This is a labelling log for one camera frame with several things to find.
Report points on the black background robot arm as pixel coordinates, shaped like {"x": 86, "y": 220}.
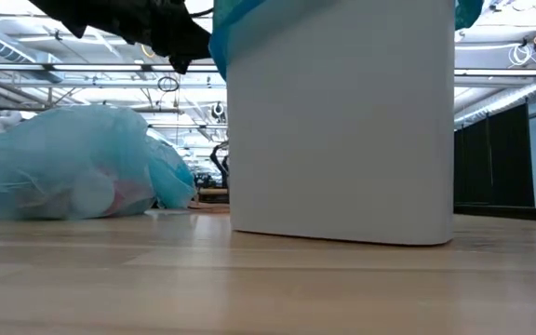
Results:
{"x": 219, "y": 163}

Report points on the black partition curtain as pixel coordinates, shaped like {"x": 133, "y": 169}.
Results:
{"x": 496, "y": 158}

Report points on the white plastic trash bin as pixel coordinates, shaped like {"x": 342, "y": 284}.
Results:
{"x": 342, "y": 139}

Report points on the light blue trash bag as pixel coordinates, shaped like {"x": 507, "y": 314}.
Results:
{"x": 63, "y": 163}

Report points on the background wooden table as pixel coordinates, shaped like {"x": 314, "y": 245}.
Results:
{"x": 212, "y": 191}

